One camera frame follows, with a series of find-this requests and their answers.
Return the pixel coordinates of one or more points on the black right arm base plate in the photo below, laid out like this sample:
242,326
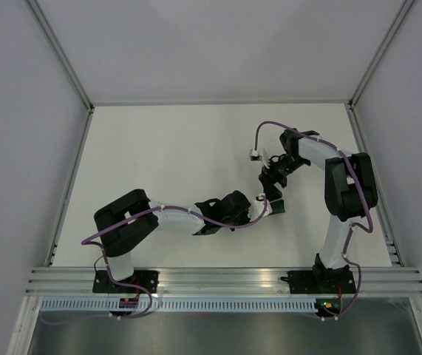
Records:
303,283

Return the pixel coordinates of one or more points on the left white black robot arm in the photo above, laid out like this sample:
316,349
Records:
127,221

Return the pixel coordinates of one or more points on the dark green cloth napkin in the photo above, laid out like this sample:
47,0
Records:
277,207

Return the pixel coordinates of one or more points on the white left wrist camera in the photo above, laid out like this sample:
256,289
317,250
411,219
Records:
260,207

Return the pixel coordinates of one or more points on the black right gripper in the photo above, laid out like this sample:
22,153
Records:
268,178

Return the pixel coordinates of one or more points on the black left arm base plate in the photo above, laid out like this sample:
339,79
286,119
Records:
145,279

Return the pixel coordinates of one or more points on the left aluminium frame post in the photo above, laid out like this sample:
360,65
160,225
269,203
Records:
48,32

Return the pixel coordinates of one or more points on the aluminium frame post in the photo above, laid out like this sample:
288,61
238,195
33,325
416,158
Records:
395,26
48,32

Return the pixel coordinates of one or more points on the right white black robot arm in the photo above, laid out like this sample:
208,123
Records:
349,194

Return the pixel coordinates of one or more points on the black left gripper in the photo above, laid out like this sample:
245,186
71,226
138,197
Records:
245,213

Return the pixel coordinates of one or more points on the aluminium side rail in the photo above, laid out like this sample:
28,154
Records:
381,209
64,202

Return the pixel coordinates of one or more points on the right aluminium side rail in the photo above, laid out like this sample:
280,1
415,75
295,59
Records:
381,209

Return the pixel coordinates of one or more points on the white slotted cable duct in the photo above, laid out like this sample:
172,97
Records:
181,304

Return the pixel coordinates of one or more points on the left aluminium side rail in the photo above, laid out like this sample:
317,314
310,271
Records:
64,202

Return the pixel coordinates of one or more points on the right aluminium frame post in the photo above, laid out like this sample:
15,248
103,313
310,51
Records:
395,26

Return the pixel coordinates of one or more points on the aluminium front frame rail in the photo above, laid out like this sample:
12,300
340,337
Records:
232,282

